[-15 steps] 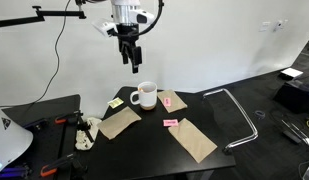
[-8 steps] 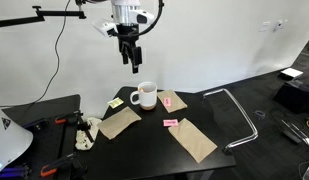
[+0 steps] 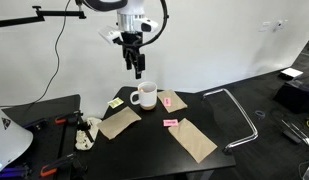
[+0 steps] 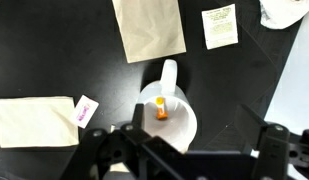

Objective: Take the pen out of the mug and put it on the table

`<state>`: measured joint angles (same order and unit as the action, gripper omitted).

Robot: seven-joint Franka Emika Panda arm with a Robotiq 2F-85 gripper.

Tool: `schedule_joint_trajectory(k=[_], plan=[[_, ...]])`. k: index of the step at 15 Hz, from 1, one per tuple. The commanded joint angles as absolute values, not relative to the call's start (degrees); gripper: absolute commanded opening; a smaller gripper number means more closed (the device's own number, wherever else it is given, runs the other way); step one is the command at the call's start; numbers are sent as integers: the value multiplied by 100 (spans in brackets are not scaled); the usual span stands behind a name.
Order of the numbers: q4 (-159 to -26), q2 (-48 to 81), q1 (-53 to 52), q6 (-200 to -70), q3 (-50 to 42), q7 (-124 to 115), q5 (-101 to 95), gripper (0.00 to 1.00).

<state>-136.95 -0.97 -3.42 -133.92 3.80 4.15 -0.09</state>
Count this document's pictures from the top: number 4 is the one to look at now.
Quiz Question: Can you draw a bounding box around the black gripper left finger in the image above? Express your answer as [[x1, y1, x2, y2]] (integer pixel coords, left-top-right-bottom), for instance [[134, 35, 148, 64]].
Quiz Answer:
[[131, 103, 146, 134]]

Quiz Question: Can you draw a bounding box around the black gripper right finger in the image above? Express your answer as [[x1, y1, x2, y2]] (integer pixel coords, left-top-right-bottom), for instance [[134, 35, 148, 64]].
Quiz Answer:
[[233, 103, 269, 151]]

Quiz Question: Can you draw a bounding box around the orange pen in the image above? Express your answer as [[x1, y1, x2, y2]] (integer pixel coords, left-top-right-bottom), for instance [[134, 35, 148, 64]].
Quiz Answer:
[[155, 96, 169, 121]]

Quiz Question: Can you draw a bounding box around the white ceramic mug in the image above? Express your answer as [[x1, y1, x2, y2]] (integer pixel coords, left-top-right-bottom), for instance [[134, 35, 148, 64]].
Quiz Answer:
[[135, 58, 198, 154]]

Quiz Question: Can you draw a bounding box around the pink sticky note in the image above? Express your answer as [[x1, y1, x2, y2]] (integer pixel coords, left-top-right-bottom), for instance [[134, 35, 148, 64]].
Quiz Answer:
[[69, 94, 100, 130]]

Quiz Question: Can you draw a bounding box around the beige cloth napkin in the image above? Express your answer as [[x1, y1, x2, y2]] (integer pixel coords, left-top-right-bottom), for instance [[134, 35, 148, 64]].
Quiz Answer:
[[111, 0, 188, 64]]

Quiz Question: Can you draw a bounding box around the pale yellow printed note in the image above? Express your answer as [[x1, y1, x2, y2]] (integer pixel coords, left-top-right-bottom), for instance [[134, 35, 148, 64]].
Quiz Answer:
[[201, 3, 239, 51]]

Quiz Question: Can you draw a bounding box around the long brown paper bag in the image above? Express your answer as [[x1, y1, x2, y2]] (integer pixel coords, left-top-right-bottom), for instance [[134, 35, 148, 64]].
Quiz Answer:
[[0, 96, 80, 149]]

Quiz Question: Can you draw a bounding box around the crumpled white cloth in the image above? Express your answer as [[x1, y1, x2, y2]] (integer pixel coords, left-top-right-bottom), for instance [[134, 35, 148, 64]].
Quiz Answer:
[[258, 0, 309, 30]]

